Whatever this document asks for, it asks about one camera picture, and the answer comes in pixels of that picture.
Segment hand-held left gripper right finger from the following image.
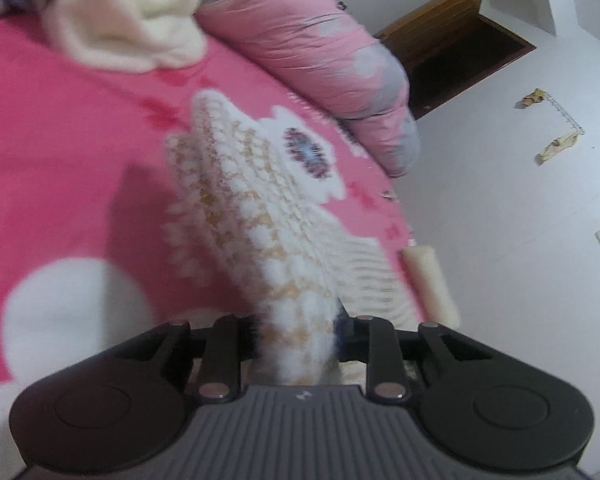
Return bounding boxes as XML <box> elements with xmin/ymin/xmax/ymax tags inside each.
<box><xmin>332</xmin><ymin>300</ymin><xmax>481</xmax><ymax>403</ymax></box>

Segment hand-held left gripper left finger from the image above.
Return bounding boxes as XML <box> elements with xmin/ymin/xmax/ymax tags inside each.
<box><xmin>115</xmin><ymin>314</ymin><xmax>261</xmax><ymax>403</ymax></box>

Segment beige white houndstooth coat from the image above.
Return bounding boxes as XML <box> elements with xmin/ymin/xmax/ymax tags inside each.
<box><xmin>162</xmin><ymin>89</ymin><xmax>431</xmax><ymax>393</ymax></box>

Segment pink floral bed blanket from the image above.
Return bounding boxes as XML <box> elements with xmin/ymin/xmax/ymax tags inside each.
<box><xmin>0</xmin><ymin>15</ymin><xmax>416</xmax><ymax>461</ymax></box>

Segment pink grey floral duvet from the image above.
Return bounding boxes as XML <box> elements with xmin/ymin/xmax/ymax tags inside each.
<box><xmin>195</xmin><ymin>0</ymin><xmax>423</xmax><ymax>178</ymax></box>

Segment small beige hanging cloth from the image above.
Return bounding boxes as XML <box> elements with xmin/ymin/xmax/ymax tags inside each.
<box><xmin>519</xmin><ymin>88</ymin><xmax>548</xmax><ymax>110</ymax></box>

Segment wooden door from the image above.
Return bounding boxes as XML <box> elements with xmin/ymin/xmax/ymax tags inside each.
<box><xmin>372</xmin><ymin>0</ymin><xmax>538</xmax><ymax>121</ymax></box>

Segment cream fleece garment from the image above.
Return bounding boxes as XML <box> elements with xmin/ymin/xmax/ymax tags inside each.
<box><xmin>30</xmin><ymin>0</ymin><xmax>208</xmax><ymax>73</ymax></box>

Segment cream bed frame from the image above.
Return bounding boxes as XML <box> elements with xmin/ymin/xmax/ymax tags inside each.
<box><xmin>402</xmin><ymin>245</ymin><xmax>461</xmax><ymax>328</ymax></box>

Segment wall hook rack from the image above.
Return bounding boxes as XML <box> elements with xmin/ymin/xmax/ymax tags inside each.
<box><xmin>545</xmin><ymin>92</ymin><xmax>586</xmax><ymax>136</ymax></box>

